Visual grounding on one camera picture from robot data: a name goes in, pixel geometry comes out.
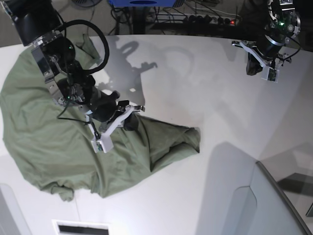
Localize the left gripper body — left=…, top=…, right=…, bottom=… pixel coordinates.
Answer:
left=232, top=36, right=291, bottom=68

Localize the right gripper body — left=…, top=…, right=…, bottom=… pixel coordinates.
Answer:
left=85, top=99, right=145, bottom=140

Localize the green t-shirt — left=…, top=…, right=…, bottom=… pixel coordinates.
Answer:
left=0, top=47, right=201, bottom=201

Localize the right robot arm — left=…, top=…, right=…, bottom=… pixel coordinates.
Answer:
left=0, top=0, right=145, bottom=143

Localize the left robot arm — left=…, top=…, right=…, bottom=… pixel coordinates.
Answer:
left=232, top=0, right=301, bottom=82

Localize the black power strip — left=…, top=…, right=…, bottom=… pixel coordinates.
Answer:
left=146, top=13, right=241, bottom=26

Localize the blue box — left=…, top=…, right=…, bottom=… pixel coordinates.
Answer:
left=109, top=0, right=176, bottom=7

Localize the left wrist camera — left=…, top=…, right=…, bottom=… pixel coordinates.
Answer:
left=261, top=67, right=280, bottom=83

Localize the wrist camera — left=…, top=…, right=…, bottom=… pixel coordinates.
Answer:
left=91, top=137, right=113, bottom=153
left=261, top=67, right=280, bottom=83

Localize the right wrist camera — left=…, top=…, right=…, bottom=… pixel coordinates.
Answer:
left=91, top=137, right=113, bottom=153

